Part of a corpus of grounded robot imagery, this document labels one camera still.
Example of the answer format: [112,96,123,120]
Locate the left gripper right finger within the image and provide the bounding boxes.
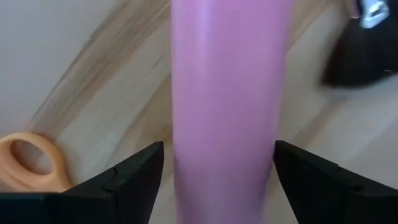
[272,139,398,224]

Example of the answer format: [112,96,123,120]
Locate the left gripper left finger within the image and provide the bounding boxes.
[0,141,165,224]

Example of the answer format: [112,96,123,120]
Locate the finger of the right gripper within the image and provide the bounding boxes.
[322,15,398,88]

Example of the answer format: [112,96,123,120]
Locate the pink paint bottle white cap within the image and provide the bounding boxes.
[169,0,295,224]

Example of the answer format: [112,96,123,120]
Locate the orange handled scissors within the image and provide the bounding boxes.
[0,131,73,194]

